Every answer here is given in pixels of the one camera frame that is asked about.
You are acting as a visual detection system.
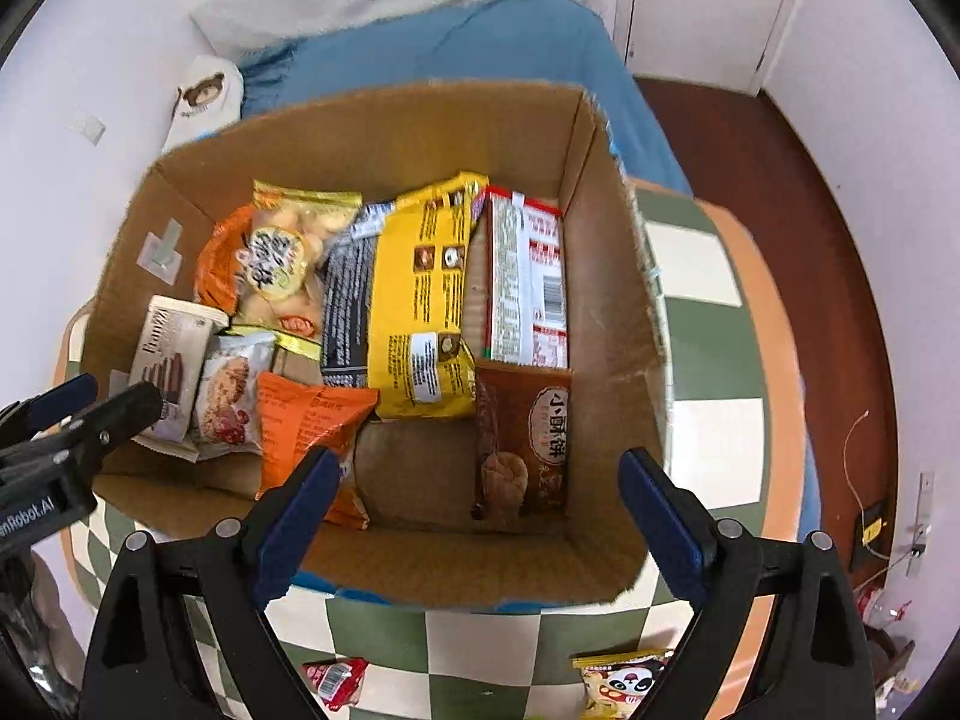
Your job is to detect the black biscuit packet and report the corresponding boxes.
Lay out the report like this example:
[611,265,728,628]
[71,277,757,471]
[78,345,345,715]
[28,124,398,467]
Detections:
[320,201,398,389]

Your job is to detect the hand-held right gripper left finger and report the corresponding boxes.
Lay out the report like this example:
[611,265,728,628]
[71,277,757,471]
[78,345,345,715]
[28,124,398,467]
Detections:
[79,446,342,720]

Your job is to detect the person's left forearm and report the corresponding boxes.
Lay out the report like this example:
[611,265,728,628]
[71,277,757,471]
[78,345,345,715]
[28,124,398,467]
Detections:
[30,551,85,691]

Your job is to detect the thin yellow wire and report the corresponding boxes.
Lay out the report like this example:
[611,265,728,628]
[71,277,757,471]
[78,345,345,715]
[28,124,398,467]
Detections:
[841,411,912,565]

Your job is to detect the small yellow object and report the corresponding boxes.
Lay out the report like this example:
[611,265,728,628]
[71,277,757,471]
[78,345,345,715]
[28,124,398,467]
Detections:
[851,502,887,567]

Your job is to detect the white door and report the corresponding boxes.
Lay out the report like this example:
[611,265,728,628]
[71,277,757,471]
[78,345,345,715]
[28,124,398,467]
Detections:
[615,0,815,95]

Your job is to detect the brown pastry packet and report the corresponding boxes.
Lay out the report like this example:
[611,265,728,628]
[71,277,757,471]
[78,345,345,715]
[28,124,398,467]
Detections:
[471,360,575,522]

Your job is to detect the small red snack packet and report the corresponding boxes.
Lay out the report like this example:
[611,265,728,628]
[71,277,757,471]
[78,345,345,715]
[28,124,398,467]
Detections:
[302,658,370,713]

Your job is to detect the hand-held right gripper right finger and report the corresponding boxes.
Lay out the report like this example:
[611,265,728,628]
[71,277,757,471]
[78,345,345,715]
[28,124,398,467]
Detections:
[616,448,878,720]

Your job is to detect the yellow round biscuit packet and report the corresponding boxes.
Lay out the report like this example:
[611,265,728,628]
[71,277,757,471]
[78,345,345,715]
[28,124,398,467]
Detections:
[225,180,362,342]

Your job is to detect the orange snack packet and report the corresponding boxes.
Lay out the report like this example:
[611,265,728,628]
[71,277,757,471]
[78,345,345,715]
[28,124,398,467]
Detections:
[255,371,380,530]
[195,206,256,316]

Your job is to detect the cardboard box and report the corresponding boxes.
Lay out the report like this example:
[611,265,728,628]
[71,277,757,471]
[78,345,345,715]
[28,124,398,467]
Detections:
[71,81,672,608]

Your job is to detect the red and white packet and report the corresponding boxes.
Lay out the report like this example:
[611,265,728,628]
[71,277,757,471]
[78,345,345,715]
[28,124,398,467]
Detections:
[480,186,569,370]

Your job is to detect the yellow panda print packet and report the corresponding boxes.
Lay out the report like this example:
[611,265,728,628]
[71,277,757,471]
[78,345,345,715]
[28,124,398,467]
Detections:
[571,649,676,720]

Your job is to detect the white power strip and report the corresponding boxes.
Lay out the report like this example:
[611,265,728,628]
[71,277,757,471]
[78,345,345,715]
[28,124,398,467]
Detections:
[904,471,935,578]

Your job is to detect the green checkered mat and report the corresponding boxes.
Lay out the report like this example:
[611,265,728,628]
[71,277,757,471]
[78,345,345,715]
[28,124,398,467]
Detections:
[56,180,807,720]

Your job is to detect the white wafer packet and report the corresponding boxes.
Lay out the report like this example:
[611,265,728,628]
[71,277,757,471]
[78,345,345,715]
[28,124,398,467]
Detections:
[127,296,230,458]

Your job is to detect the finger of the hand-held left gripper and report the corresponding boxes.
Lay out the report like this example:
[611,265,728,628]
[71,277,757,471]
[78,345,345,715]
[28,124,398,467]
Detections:
[45,382,164,466]
[0,373,98,442]

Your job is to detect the yellow chocolate snack packet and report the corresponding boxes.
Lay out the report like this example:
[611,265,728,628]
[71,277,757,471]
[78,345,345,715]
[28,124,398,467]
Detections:
[369,172,490,421]

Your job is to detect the white cookie packet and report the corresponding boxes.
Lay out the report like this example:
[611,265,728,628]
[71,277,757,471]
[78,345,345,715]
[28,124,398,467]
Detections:
[187,330,278,458]

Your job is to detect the pile of colourful clutter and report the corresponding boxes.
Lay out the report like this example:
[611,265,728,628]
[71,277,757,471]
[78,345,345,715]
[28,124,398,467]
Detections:
[855,585,922,700]

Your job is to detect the white bear print pillow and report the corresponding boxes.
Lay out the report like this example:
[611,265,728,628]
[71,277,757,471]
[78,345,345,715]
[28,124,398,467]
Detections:
[161,56,245,155]

